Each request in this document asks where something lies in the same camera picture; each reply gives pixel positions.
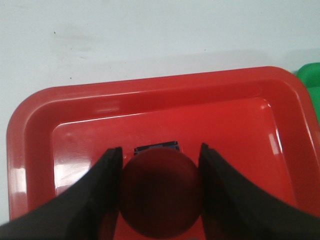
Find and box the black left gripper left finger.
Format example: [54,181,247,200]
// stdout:
[0,147,123,240]

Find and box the red mushroom push button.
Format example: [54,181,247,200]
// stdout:
[119,147,204,239]

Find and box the red plastic tray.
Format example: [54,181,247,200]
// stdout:
[6,66,320,240]

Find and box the green plastic tray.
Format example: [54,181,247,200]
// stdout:
[296,62,320,114]

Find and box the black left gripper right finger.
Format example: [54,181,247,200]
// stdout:
[199,143,320,240]

